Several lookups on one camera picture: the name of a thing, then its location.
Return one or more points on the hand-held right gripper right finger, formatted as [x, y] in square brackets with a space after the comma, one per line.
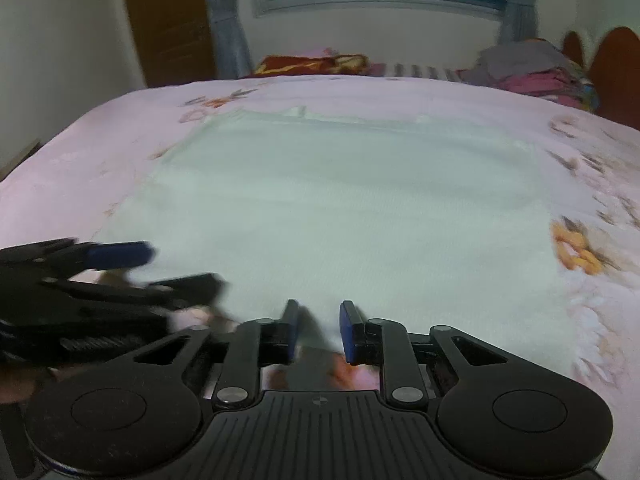
[347, 332]

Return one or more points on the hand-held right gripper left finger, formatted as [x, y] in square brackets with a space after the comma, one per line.
[292, 332]

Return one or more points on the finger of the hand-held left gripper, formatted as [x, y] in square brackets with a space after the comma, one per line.
[192, 287]
[120, 254]

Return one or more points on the pale long-sleeved shirt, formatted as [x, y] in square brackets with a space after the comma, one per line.
[350, 210]

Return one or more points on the pile of folded clothes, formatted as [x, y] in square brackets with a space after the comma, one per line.
[530, 72]

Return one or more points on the pink floral bed sheet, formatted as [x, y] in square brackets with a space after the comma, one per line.
[75, 170]

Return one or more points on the brown wooden door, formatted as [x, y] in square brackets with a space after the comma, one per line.
[165, 20]

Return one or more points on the red floral pillow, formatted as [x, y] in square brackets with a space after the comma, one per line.
[310, 65]

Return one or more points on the grey curtain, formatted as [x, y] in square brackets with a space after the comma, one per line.
[227, 25]
[520, 5]

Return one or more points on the striped pillow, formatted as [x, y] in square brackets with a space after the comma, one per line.
[420, 71]

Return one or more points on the red and white headboard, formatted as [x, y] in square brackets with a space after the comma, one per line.
[617, 75]

